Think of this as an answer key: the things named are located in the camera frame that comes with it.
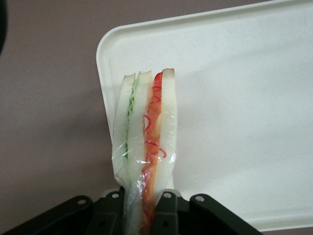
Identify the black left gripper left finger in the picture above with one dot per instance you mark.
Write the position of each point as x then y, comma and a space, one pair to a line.
102, 215

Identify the cream rectangular tray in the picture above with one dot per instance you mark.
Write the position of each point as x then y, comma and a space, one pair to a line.
232, 110

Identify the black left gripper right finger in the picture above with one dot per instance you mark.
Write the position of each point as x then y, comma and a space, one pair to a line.
176, 218

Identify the triangle sandwich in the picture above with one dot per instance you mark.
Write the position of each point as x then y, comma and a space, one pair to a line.
144, 137

